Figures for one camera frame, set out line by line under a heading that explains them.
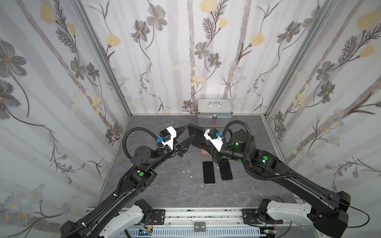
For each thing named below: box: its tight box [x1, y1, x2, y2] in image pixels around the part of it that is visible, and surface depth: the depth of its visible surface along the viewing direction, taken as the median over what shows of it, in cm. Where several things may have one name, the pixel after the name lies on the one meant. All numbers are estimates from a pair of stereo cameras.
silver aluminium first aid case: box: [196, 98, 234, 127], surface depth 107 cm
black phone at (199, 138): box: [187, 124, 207, 147], surface depth 55 cm
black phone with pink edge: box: [202, 161, 216, 184], surface depth 91 cm
